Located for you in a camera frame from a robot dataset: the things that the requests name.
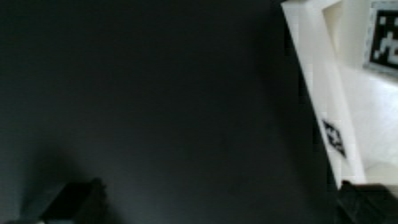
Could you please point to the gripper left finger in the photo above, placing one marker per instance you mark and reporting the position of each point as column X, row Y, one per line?
column 68, row 205

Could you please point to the white square tabletop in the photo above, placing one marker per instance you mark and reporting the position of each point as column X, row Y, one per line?
column 354, row 93

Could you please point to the white leg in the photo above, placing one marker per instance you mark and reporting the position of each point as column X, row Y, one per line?
column 380, row 54

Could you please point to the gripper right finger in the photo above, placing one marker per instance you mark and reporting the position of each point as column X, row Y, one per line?
column 366, row 204

